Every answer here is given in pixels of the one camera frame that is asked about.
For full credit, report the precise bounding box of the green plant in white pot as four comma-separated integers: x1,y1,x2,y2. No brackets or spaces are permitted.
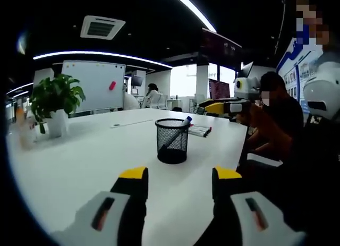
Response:
29,73,86,138

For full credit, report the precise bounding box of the black mesh pen holder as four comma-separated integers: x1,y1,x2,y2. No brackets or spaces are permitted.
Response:
155,118,191,165

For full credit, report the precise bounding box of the tilted wall monitor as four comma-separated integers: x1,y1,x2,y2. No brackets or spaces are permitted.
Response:
240,61,254,78

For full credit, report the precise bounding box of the dark hanging display screen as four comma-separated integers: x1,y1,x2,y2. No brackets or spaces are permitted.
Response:
200,28,243,65

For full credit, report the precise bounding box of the person's right hand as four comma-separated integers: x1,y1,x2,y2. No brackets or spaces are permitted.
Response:
235,105,269,130

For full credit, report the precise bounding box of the whiteboard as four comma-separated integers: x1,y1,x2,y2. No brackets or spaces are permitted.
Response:
61,60,127,114

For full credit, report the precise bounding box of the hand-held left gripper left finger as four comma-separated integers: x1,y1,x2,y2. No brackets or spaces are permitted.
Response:
50,166,149,246

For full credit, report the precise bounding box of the person's dark clothing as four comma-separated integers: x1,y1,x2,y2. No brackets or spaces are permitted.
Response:
265,118,340,236

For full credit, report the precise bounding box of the white ceiling air conditioner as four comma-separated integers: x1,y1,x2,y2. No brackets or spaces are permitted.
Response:
80,15,126,41

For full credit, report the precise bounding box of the row of coloured magnets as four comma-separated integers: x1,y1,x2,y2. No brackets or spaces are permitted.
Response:
66,63,124,70

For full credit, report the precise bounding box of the blue white wall poster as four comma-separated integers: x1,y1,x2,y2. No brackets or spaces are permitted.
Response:
276,37,324,98

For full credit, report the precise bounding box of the orange drink bottle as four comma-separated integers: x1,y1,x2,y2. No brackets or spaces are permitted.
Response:
15,106,25,127

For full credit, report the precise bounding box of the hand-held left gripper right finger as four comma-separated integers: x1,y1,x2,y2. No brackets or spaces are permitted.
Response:
195,166,309,246

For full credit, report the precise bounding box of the white chest-worn device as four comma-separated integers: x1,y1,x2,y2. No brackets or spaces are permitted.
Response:
302,52,340,119

